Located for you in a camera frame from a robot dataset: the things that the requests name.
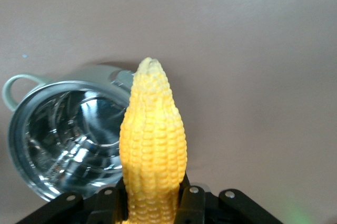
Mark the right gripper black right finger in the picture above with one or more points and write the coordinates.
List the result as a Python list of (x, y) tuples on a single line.
[(194, 203)]

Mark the brown table cover mat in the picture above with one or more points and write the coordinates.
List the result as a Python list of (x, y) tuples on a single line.
[(237, 50)]

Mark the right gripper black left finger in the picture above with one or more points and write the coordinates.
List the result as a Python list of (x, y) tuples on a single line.
[(105, 205)]

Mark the yellow toy corn cob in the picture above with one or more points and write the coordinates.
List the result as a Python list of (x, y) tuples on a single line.
[(154, 142)]

